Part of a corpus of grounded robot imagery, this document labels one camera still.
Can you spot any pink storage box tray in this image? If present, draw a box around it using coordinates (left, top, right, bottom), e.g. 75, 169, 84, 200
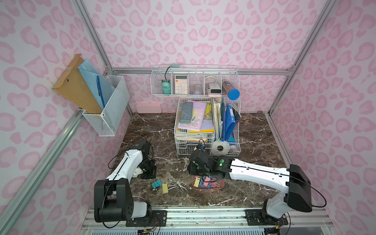
192, 176, 225, 190

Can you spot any teal binder clip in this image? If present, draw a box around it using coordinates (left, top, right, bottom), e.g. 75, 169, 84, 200
152, 180, 163, 189

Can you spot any light blue folder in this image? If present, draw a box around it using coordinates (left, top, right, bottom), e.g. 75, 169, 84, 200
78, 59, 115, 110

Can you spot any clear jar of pins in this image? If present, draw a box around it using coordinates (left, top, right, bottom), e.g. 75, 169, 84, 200
229, 145, 240, 156

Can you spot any pink white calculator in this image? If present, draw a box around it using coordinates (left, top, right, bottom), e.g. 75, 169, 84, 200
174, 74, 189, 95

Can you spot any pink purple notebook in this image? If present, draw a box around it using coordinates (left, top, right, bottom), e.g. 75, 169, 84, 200
177, 100, 207, 131

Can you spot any tube with blue cap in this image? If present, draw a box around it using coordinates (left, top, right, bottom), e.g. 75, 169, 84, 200
222, 81, 240, 100

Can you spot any green desk lamp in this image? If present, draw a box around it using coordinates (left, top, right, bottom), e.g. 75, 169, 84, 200
162, 64, 180, 95

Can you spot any white wire wall shelf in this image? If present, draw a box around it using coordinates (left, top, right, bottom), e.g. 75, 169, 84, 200
150, 64, 240, 97

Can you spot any blue file folder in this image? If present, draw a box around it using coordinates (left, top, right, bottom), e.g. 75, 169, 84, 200
221, 104, 237, 141

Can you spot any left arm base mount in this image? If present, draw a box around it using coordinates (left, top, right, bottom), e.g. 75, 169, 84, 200
126, 204, 167, 227

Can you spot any clear small jar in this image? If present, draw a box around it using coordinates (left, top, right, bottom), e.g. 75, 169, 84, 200
193, 85, 203, 96

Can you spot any pink white timer device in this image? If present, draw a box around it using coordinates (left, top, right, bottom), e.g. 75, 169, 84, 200
205, 75, 222, 98

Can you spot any white mesh wall basket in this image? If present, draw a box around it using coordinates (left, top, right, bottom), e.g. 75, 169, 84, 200
82, 75, 130, 137

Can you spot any blue pen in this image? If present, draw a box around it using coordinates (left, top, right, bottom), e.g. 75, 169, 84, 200
96, 75, 105, 109

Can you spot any white tape roll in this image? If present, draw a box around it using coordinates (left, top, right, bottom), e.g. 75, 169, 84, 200
211, 140, 230, 156

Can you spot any white wire desk organizer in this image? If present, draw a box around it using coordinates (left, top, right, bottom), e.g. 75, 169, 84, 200
174, 97, 241, 157

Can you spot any brown paper envelope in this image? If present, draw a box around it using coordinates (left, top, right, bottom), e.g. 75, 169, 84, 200
53, 54, 102, 114

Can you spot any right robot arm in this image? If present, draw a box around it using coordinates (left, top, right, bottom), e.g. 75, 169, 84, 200
187, 145, 313, 219

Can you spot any grey pencil pouch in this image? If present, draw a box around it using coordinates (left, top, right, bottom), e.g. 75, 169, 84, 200
179, 101, 193, 124

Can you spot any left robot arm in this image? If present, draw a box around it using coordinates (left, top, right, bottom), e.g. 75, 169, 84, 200
94, 140, 156, 224

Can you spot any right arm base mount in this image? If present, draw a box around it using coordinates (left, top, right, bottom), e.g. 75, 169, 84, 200
245, 209, 289, 227

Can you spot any pink pencil case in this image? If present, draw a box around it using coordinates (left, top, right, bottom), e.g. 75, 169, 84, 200
135, 102, 162, 114

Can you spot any yellow binder clip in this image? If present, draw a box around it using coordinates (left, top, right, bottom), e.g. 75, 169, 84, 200
193, 177, 201, 188
162, 183, 168, 194

